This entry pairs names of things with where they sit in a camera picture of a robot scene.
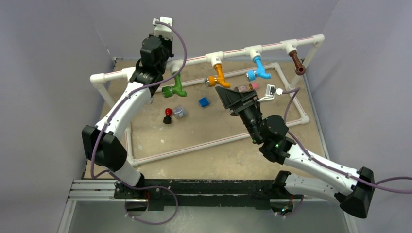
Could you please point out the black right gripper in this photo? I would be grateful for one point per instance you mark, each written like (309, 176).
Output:
(237, 102)

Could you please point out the orange water faucet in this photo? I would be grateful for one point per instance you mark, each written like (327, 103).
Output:
(218, 79)

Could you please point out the white PVC pipe frame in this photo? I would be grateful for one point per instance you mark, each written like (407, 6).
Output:
(305, 47)

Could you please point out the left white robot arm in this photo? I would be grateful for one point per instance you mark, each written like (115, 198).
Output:
(102, 141)

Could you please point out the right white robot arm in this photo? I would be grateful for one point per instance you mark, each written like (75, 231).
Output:
(348, 187)

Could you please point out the blue water faucet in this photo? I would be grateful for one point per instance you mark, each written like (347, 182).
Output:
(259, 72)

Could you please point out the green water faucet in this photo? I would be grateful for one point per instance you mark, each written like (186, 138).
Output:
(176, 89)

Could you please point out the brown water faucet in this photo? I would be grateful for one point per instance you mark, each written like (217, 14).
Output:
(300, 69)

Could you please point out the pink capped small bottle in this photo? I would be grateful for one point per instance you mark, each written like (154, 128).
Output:
(247, 87)

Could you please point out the blue cube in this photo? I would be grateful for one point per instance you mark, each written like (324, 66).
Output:
(204, 102)

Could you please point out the clear plastic small box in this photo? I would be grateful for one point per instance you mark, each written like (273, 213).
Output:
(179, 111)

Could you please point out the red black knob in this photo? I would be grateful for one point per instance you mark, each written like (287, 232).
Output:
(168, 116)

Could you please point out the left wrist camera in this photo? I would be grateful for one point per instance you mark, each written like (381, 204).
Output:
(161, 30)

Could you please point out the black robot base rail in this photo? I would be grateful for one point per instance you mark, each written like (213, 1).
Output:
(260, 194)

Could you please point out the aluminium extrusion frame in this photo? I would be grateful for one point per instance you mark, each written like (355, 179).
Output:
(85, 190)

